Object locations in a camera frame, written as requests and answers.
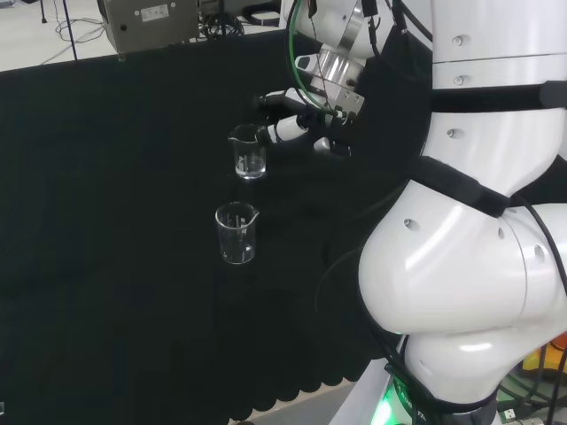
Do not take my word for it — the grey metal box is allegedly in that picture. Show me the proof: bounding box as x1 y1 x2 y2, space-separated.
97 0 201 62

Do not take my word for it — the yellow stop button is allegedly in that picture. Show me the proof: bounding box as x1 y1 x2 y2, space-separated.
521 336 567 378

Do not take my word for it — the white wrist camera shell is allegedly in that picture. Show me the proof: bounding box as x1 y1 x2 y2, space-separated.
295 53 321 73

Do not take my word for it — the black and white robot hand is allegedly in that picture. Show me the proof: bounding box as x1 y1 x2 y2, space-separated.
258 82 367 158

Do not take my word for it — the black scalloped bench cloth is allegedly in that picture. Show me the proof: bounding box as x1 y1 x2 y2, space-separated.
0 26 435 422

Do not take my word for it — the black tripod leg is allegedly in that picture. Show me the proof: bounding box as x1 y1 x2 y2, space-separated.
60 0 80 61

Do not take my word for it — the clear glass beaker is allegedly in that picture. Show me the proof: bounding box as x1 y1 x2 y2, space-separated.
227 123 269 181
214 201 260 266

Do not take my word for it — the bright green arm cable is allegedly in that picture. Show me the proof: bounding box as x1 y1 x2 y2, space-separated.
287 0 340 112

